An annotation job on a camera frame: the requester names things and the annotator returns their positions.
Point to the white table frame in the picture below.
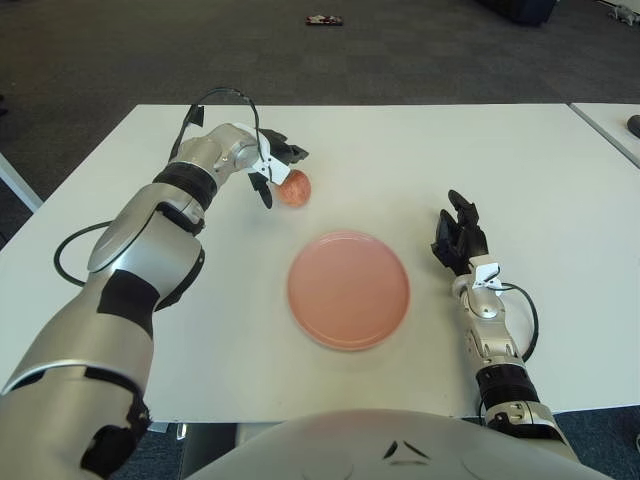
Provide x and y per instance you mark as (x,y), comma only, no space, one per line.
(20,182)

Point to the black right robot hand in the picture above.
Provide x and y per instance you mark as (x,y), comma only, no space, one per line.
(465,240)

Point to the red yellow apple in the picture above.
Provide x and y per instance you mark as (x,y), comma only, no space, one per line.
(297,191)

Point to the pink round plate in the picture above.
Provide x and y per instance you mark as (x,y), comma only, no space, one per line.
(349,290)

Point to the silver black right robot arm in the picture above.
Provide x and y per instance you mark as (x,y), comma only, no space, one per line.
(487,305)

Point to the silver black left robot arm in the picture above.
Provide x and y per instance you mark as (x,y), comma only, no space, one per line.
(145,240)

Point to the dark furniture piece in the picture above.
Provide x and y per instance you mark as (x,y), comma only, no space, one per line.
(520,11)

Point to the small patterned floor object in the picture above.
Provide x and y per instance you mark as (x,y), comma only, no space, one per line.
(325,20)

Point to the silver robot torso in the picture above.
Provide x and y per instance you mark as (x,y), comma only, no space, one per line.
(350,445)

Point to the white neighbouring table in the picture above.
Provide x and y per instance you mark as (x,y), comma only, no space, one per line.
(610,122)

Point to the grey handheld controller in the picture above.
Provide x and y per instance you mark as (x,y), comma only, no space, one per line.
(635,125)

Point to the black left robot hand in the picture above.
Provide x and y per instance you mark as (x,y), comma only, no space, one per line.
(277,145)

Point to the grey floor toy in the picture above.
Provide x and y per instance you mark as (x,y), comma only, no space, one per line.
(625,14)

